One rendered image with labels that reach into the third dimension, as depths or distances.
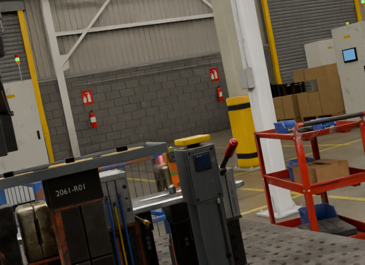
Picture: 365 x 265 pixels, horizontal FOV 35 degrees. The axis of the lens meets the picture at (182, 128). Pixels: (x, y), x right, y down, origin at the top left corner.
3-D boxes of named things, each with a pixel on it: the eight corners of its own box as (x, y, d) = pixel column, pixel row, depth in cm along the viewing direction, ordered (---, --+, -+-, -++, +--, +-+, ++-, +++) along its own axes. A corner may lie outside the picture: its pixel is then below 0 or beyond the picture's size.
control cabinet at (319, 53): (332, 117, 1493) (315, 23, 1481) (317, 118, 1539) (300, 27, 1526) (372, 106, 1576) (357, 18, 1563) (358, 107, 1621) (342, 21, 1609)
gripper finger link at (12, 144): (-6, 118, 111) (-5, 118, 112) (2, 153, 111) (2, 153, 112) (10, 115, 111) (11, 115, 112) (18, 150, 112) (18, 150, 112)
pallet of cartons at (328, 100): (357, 113, 1448) (347, 60, 1441) (335, 119, 1406) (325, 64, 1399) (322, 117, 1550) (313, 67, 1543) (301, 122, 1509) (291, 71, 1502)
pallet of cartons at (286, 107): (317, 117, 1567) (312, 90, 1563) (296, 122, 1526) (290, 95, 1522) (288, 120, 1670) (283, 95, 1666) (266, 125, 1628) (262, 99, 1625)
